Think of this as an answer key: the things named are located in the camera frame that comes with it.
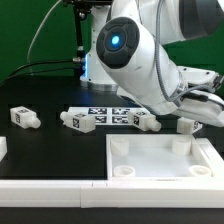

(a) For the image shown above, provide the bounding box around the black cable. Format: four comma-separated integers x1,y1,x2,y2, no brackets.
0,59,83,87

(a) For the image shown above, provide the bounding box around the grey cable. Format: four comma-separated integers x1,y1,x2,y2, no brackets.
26,0,64,64

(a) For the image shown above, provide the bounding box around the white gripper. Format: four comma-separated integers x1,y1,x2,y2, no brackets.
174,66,224,127

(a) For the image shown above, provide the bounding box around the white block left edge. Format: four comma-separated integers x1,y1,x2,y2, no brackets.
0,137,7,162

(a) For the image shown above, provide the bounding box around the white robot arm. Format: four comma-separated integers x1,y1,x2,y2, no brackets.
80,0,224,127

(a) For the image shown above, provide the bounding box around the white square table top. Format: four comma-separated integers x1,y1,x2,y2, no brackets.
106,134,213,180

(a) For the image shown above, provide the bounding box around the white fence wall rail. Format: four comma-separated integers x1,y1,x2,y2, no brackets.
0,137,224,209

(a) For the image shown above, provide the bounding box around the white sheet with tags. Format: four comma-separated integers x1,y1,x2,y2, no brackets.
68,107,147,125

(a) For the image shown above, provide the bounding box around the black camera pole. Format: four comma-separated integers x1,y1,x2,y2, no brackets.
62,0,113,66

